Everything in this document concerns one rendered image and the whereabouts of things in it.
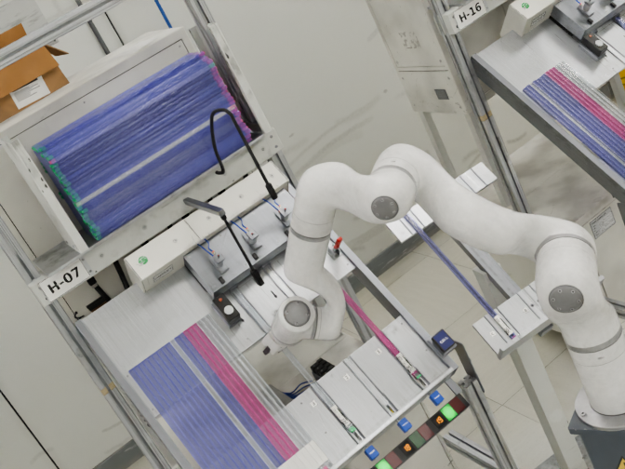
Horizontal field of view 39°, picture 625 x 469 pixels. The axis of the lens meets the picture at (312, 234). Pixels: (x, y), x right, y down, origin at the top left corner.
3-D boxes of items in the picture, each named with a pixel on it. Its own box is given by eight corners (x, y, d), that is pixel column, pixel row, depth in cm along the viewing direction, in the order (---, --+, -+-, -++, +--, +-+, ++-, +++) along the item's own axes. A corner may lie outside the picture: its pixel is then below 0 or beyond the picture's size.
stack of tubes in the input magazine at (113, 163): (255, 138, 237) (208, 49, 227) (97, 242, 221) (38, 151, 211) (237, 136, 248) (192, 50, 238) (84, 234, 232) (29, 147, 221)
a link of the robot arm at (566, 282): (620, 311, 186) (586, 219, 177) (625, 366, 171) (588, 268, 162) (565, 323, 191) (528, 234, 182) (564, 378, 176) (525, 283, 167)
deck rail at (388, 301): (454, 373, 230) (458, 366, 224) (448, 378, 229) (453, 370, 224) (285, 189, 253) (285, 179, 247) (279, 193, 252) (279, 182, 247)
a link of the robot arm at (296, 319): (311, 312, 210) (272, 308, 209) (320, 297, 198) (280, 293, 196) (309, 345, 207) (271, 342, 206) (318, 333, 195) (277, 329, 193)
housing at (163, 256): (287, 205, 252) (289, 180, 239) (147, 302, 236) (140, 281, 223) (271, 185, 254) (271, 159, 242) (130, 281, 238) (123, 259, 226)
